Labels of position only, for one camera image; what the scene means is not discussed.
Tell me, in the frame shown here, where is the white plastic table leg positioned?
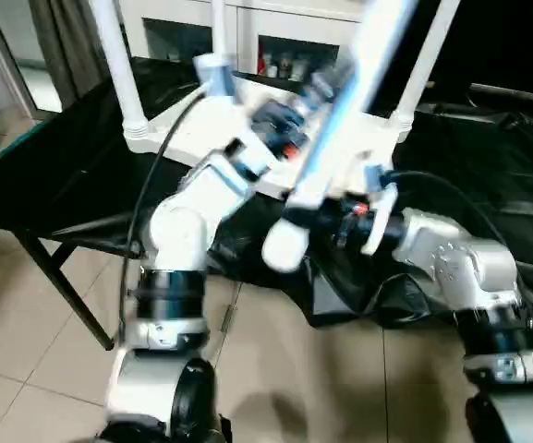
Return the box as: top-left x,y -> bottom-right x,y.
209,0 -> 232,62
90,0 -> 151,145
260,0 -> 423,275
390,0 -> 463,136

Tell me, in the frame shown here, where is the white plastic table top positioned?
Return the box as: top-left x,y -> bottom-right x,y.
121,67 -> 416,200

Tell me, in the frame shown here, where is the white glass-door cabinet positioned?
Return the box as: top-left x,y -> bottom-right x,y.
121,0 -> 369,80

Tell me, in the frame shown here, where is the black shiny mat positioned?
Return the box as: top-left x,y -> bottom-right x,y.
0,57 -> 533,329

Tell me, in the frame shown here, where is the long dark metal bar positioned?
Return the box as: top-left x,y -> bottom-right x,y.
467,81 -> 533,106

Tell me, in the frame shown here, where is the grey curtain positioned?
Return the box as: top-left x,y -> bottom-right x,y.
29,0 -> 111,110

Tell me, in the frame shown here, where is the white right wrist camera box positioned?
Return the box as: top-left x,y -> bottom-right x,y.
357,160 -> 400,256

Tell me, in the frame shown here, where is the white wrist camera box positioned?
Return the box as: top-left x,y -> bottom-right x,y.
190,52 -> 277,186
357,160 -> 400,256

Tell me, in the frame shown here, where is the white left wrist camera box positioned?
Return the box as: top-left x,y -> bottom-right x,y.
190,52 -> 277,186

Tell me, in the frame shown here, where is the black table frame leg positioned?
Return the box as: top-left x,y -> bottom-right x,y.
13,224 -> 115,353

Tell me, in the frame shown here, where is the glass door with grey frame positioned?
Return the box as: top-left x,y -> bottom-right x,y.
0,0 -> 67,156

